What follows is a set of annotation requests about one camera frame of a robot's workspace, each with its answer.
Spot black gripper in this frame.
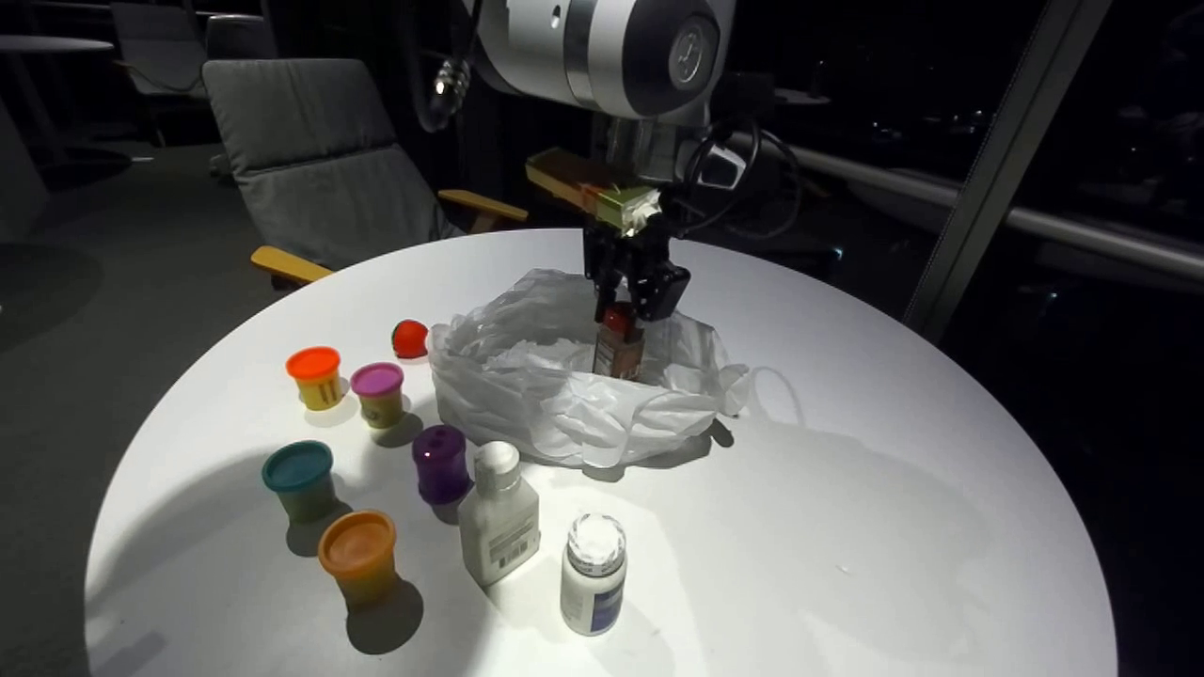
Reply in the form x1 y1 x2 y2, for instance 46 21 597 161
582 222 687 334

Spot orange-capped spice bottle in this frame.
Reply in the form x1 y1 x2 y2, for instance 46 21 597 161
600 309 644 382

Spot purple playdough tub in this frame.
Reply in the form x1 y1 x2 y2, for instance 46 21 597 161
415 426 471 506

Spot white rectangular glue bottle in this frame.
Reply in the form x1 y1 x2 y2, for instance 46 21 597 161
457 441 543 591

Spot magenta-lid playdough tub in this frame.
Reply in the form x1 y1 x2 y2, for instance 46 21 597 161
350 363 403 429

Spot white round pill bottle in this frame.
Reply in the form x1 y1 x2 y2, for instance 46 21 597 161
561 513 627 637

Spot yellow playdough tub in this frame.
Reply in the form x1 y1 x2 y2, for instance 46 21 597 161
316 513 393 607

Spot teal-lid playdough tub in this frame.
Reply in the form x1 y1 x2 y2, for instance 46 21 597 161
259 441 334 522

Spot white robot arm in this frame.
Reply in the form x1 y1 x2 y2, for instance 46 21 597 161
464 0 736 185

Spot white plastic bag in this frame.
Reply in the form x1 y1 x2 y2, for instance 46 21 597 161
430 273 763 469

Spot red toy strawberry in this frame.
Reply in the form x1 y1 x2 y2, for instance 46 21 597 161
390 321 430 359

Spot orange-lid playdough tub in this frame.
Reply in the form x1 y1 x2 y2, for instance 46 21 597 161
286 348 343 410

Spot grey armchair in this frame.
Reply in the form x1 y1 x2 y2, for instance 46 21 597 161
203 58 525 285

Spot grey metal railing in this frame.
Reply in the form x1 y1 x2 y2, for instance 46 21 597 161
728 130 1204 283

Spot grey window frame post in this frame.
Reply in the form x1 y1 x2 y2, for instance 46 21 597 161
901 0 1112 342

